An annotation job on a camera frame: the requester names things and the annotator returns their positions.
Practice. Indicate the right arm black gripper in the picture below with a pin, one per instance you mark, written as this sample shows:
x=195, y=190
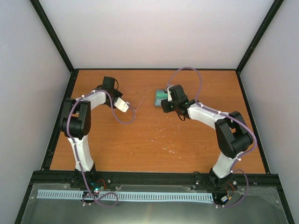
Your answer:
x=166, y=108

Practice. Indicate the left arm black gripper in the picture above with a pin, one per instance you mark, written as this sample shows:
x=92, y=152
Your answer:
x=116, y=91

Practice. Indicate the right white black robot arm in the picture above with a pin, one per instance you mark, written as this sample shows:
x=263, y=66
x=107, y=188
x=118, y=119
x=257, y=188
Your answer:
x=233, y=136

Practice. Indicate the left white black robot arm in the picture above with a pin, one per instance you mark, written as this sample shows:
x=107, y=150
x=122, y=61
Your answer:
x=75, y=121

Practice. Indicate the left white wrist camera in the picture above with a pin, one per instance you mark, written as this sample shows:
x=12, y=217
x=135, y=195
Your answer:
x=121, y=105

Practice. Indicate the light blue cable duct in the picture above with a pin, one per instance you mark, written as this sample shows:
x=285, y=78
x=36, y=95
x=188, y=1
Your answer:
x=127, y=196

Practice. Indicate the metal base plate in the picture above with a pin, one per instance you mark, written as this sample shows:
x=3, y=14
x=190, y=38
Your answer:
x=259, y=205

